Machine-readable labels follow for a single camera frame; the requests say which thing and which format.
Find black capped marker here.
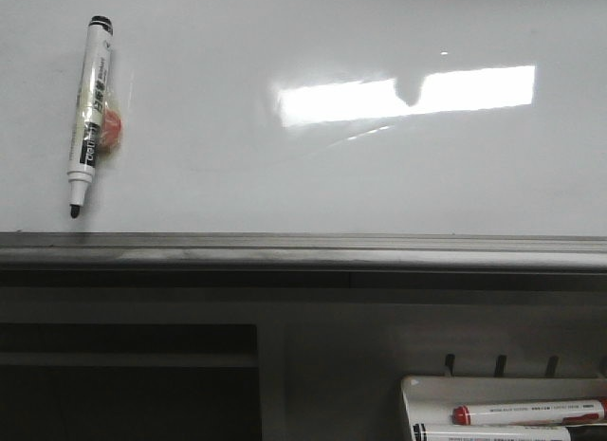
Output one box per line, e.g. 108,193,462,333
413,424,572,441

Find white whiteboard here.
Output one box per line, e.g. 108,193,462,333
1,0,606,276

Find white black whiteboard marker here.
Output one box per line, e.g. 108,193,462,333
67,15,113,219

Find red capped marker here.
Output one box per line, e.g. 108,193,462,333
451,397,606,426

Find white marker tray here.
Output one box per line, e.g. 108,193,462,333
400,376,606,440

